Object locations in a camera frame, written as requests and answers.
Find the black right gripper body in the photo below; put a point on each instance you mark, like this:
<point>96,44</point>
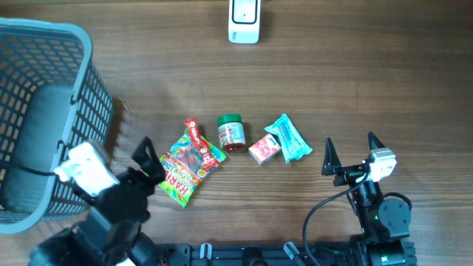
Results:
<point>348,176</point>

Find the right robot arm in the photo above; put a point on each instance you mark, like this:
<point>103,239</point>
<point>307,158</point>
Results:
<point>384,218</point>

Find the red Nescafe coffee stick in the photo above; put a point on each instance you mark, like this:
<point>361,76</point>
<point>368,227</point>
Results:
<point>209,161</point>

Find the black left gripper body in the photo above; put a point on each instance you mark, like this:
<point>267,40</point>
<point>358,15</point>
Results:
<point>148,187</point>

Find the teal tissue packet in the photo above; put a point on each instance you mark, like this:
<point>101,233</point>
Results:
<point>293,145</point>

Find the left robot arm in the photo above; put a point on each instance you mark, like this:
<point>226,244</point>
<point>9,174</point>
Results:
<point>111,232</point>

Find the white barcode scanner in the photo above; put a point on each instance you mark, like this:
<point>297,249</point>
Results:
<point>244,18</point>

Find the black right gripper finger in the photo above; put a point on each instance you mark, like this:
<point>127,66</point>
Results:
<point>331,164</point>
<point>374,142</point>

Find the Haribo gummy candy bag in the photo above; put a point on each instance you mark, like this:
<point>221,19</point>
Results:
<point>184,168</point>

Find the small red juice box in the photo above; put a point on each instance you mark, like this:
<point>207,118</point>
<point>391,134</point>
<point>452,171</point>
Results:
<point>264,149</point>

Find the black mounting rail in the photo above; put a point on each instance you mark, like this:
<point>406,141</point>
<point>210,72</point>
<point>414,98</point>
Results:
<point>325,253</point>

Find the green lidded jar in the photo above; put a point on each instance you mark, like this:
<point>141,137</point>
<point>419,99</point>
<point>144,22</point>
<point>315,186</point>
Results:
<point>231,132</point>

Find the grey plastic shopping basket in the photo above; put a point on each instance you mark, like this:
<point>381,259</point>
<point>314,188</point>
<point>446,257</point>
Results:
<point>52,99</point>

